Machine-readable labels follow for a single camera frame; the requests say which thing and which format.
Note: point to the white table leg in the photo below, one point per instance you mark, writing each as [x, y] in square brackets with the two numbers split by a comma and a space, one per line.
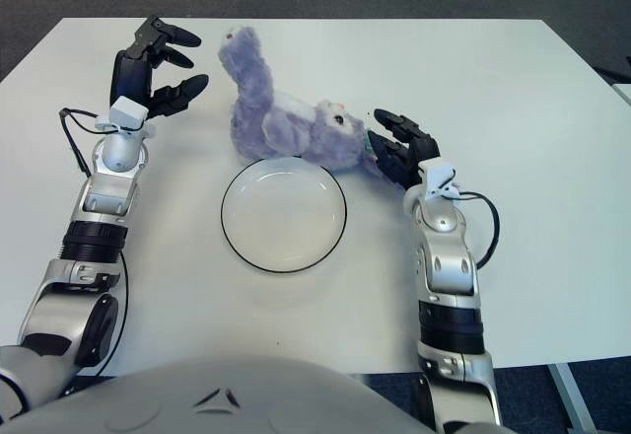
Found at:
[574, 399]

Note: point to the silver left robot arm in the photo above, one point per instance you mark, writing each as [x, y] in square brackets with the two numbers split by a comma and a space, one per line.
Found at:
[89, 217]

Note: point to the grey robot torso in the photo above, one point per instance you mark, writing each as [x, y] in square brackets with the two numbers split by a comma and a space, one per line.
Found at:
[246, 399]

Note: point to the purple plush bunny doll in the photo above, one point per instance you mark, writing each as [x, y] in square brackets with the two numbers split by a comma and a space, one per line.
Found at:
[296, 133]

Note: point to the white plate black rim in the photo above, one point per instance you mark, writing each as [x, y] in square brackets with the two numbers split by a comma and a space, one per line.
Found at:
[281, 217]

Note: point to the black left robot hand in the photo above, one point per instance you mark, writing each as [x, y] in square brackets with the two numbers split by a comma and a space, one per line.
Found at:
[130, 76]

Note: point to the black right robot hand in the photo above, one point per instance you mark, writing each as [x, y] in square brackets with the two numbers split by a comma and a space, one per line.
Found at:
[419, 158]

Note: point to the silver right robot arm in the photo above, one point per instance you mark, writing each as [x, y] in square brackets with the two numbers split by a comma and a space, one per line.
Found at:
[448, 256]

